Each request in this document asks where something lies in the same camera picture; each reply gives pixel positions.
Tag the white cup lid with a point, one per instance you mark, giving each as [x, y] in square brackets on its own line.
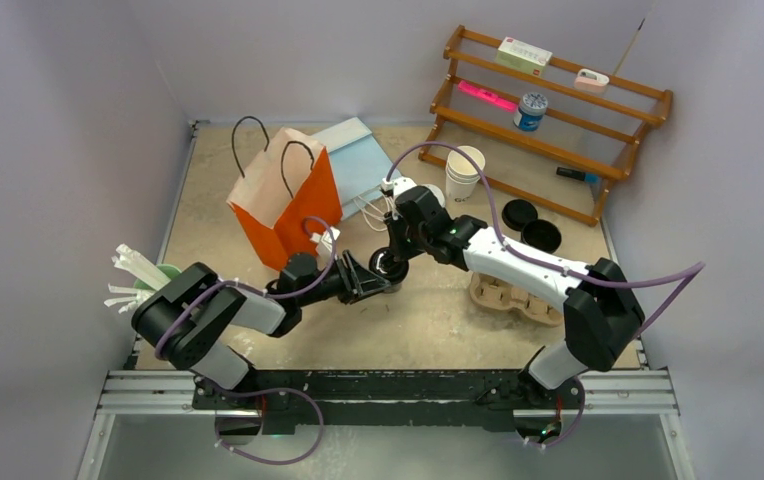
[438, 193]

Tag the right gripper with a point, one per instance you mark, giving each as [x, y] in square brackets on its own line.
[394, 223]

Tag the green straw holder cup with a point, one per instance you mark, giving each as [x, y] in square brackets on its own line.
[169, 270]

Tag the light blue paper bag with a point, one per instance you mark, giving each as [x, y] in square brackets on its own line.
[359, 164]

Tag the stacked white paper cups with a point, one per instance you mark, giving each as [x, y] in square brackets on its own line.
[461, 176]

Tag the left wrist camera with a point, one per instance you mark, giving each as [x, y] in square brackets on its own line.
[325, 243]

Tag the pink white tape dispenser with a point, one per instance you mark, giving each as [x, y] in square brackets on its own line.
[591, 81]

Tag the pink highlighter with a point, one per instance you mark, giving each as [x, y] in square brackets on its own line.
[486, 96]

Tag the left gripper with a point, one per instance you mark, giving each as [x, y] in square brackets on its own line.
[355, 280]

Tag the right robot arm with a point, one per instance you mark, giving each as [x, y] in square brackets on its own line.
[601, 316]

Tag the thin wooden stick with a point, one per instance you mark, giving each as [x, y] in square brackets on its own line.
[628, 48]

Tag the orange paper bag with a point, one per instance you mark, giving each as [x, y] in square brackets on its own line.
[286, 183]

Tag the blue white round tin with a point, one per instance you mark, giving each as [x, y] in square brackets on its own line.
[531, 109]

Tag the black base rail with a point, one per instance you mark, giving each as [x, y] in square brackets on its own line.
[278, 402]

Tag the white green box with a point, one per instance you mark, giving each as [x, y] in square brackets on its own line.
[522, 57]

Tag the wooden shelf rack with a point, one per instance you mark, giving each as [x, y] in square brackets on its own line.
[600, 134]

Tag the black cup lid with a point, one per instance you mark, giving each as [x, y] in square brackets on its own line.
[383, 263]
[517, 213]

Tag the black paper cup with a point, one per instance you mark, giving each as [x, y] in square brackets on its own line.
[394, 287]
[542, 235]

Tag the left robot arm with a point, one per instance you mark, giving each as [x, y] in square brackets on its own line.
[185, 320]

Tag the black blue marker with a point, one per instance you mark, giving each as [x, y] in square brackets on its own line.
[577, 175]

